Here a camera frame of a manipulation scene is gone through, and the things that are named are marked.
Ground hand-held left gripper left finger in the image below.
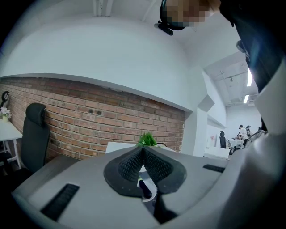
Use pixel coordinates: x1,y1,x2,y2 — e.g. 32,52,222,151
12,145,157,229

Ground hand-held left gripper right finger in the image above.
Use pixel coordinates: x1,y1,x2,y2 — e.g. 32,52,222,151
142,147,229,229

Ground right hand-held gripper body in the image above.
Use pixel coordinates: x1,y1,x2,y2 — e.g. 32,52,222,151
218,57,286,229

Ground white plate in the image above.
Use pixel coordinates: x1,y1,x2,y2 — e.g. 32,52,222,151
142,172,158,203

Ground purple eggplant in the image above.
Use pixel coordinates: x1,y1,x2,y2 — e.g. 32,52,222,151
137,175,153,199

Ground white desk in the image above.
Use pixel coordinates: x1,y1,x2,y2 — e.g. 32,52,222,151
203,145,231,159

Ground black high-back office chair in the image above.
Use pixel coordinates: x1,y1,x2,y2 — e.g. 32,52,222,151
12,102,51,179

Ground green leafy plant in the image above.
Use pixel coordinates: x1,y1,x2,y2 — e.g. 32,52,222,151
135,132,158,147

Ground white side table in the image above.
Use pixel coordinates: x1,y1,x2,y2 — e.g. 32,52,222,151
0,119,23,170

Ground white flowers in vase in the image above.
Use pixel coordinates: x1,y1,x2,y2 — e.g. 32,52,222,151
0,106,12,123

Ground person's black striped shirt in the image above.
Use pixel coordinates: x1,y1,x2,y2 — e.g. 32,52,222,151
220,0,286,94

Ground person's face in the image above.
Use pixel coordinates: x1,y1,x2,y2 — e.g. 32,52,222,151
166,0,222,25

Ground black head-worn camera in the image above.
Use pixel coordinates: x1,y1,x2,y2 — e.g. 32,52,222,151
154,0,190,36

